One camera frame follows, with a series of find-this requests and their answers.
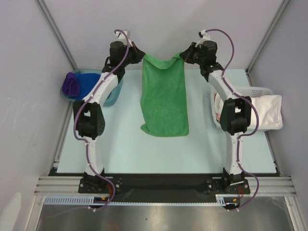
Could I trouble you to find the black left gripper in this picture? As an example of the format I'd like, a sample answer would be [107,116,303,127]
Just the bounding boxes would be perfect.
[120,42,145,67]

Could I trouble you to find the green microfibre towel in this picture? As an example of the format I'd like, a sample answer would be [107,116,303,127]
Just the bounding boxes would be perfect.
[141,54,189,137]

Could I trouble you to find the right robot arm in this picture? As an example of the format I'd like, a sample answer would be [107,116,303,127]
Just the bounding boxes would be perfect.
[180,40,252,195]

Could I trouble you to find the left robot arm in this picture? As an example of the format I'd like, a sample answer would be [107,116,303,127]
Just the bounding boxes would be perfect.
[73,41,145,193]

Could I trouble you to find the pink towel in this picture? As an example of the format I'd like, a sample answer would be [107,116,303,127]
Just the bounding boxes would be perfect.
[214,93,224,123]

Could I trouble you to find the blue towel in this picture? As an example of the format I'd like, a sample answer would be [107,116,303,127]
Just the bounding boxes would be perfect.
[61,73,101,100]

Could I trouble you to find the white plastic basket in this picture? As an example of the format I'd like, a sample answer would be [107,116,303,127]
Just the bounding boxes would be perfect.
[210,86,274,129]

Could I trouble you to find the purple towel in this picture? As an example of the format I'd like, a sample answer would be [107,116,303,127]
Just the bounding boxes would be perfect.
[62,72,80,97]

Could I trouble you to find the white towel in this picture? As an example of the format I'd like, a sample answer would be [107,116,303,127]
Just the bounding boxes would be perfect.
[252,95,283,130]

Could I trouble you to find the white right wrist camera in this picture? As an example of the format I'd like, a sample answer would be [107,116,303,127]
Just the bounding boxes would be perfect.
[198,29,211,41]

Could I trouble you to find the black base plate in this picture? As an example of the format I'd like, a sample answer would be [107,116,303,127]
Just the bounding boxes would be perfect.
[49,170,278,204]

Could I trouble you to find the aluminium frame rail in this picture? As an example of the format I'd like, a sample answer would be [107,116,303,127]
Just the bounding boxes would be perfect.
[34,176,297,197]

